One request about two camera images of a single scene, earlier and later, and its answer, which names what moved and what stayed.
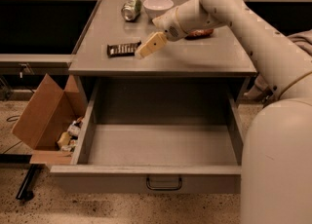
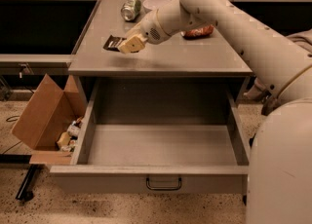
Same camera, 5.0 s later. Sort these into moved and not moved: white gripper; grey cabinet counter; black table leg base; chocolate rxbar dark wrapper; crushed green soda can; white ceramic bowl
Moved: chocolate rxbar dark wrapper; white gripper
Not moved: crushed green soda can; grey cabinet counter; white ceramic bowl; black table leg base
